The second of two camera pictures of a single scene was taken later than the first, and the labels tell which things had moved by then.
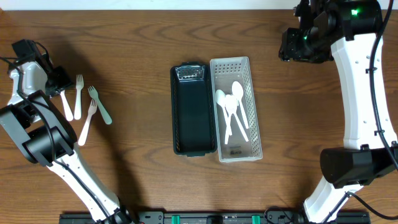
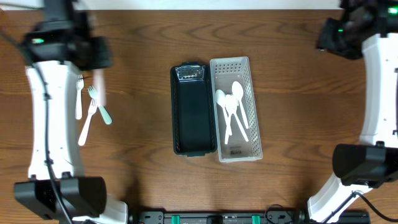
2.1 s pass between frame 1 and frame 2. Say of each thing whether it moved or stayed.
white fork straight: stayed
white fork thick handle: stayed
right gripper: moved
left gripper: moved
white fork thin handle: stayed
